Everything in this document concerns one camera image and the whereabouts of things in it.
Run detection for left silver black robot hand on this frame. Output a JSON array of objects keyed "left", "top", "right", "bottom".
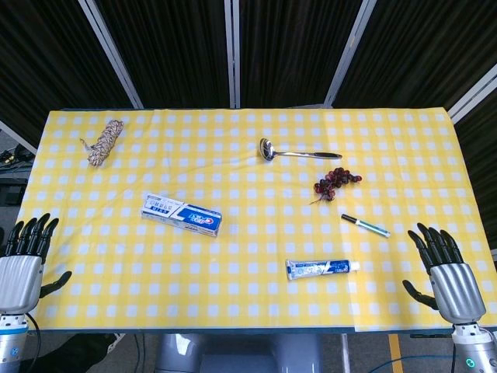
[{"left": 0, "top": 212, "right": 73, "bottom": 314}]

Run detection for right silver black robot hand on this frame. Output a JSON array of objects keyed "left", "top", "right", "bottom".
[{"left": 401, "top": 222, "right": 488, "bottom": 325}]

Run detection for blue white toothpaste box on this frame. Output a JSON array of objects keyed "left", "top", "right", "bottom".
[{"left": 140, "top": 193, "right": 224, "bottom": 239}]

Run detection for blue white toothpaste tube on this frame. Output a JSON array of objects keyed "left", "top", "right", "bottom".
[{"left": 285, "top": 259, "right": 361, "bottom": 281}]

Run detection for white green marker pen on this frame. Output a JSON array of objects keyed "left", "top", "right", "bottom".
[{"left": 340, "top": 213, "right": 392, "bottom": 239}]

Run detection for dark red grape bunch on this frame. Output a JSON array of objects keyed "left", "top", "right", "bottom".
[{"left": 309, "top": 166, "right": 363, "bottom": 205}]

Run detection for stainless steel ladle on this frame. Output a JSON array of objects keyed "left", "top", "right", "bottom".
[{"left": 259, "top": 137, "right": 343, "bottom": 162}]

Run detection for yellow white checkered tablecloth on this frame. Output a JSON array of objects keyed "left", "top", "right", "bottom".
[{"left": 0, "top": 108, "right": 497, "bottom": 333}]

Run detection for grey robot torso base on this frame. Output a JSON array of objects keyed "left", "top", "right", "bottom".
[{"left": 155, "top": 332, "right": 323, "bottom": 373}]

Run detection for black folding screen panels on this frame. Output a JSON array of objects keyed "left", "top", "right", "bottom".
[{"left": 0, "top": 0, "right": 497, "bottom": 249}]

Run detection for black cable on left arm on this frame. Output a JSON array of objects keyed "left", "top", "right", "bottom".
[{"left": 23, "top": 310, "right": 43, "bottom": 373}]

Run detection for blue cable on floor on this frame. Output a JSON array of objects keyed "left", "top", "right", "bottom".
[{"left": 388, "top": 341, "right": 467, "bottom": 373}]

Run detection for black cables and power strip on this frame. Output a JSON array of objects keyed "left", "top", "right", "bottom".
[{"left": 0, "top": 144, "right": 36, "bottom": 172}]

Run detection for braided multicolour rope bundle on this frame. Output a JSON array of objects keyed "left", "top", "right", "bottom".
[{"left": 79, "top": 119, "right": 125, "bottom": 169}]

